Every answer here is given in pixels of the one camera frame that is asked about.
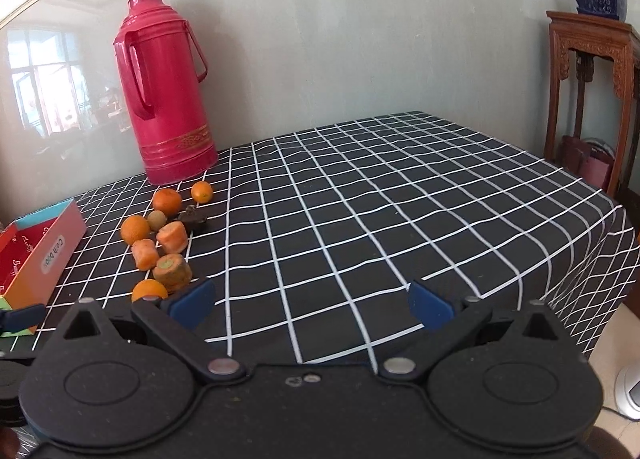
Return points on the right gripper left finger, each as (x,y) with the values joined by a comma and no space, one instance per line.
(170,323)

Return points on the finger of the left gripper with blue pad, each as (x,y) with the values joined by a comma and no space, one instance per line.
(22,319)

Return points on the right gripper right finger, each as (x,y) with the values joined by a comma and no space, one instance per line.
(448,325)

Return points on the dark brown water chestnut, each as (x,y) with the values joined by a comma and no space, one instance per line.
(193,219)

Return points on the orange tangerine near gripper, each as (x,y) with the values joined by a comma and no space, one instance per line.
(148,288)

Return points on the carrot piece with top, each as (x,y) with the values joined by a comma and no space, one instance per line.
(173,272)

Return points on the red cardboard box tray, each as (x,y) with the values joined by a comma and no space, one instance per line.
(34,252)

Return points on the carrot piece left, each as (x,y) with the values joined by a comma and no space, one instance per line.
(145,254)

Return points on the carrot piece upper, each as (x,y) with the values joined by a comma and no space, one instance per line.
(172,237)

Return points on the orange tangerine left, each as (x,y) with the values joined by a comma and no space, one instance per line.
(134,228)

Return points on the small yellowish round fruit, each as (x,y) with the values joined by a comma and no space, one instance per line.
(156,220)

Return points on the orange tangerine upper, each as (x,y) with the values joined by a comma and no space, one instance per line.
(167,201)

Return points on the orange tangerine far right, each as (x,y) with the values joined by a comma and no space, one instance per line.
(202,192)

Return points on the black white checkered tablecloth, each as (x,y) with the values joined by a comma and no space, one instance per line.
(312,238)

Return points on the white electric appliance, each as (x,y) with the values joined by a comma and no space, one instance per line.
(627,391)

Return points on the dark red bag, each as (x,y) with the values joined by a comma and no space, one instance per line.
(591,159)

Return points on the red thermos flask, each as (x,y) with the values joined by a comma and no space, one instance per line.
(160,66)

